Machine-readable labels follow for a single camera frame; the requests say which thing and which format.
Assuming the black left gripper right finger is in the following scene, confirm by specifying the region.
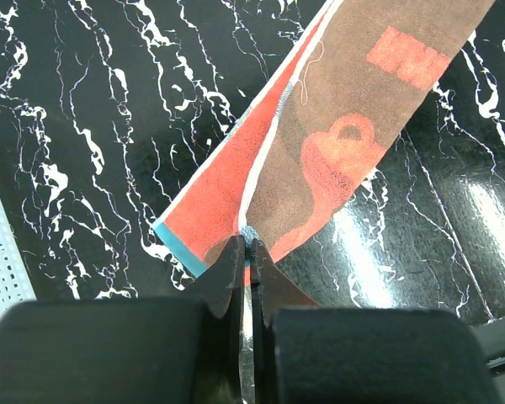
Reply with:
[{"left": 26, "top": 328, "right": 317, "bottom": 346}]
[{"left": 250, "top": 240, "right": 500, "bottom": 403}]

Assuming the brown towel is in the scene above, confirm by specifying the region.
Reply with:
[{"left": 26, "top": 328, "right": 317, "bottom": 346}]
[{"left": 153, "top": 1, "right": 492, "bottom": 276}]

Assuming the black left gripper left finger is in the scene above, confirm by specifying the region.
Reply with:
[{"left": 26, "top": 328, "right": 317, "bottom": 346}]
[{"left": 0, "top": 236, "right": 245, "bottom": 403}]

